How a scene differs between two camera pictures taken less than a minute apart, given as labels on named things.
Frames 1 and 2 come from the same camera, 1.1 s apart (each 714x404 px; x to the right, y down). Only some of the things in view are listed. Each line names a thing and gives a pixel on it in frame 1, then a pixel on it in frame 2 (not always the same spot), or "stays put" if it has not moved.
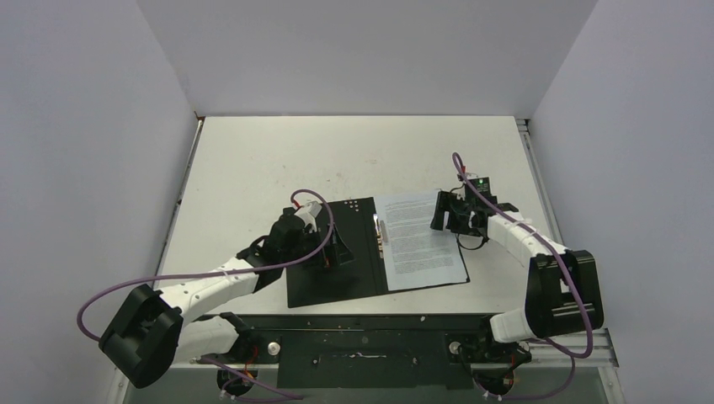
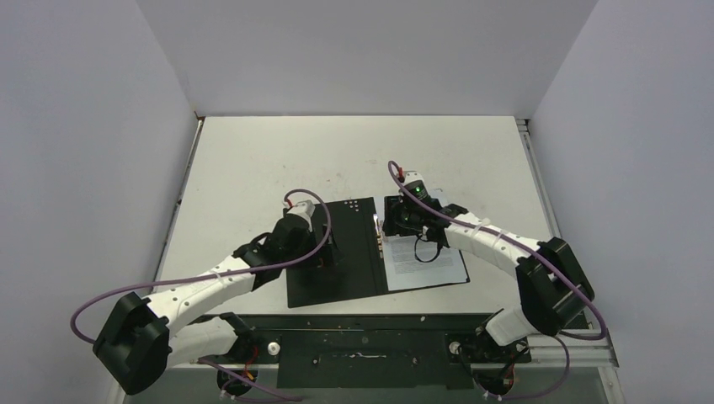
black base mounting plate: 403,351 stays put
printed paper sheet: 418,256 stays put
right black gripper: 450,211 -> 394,217
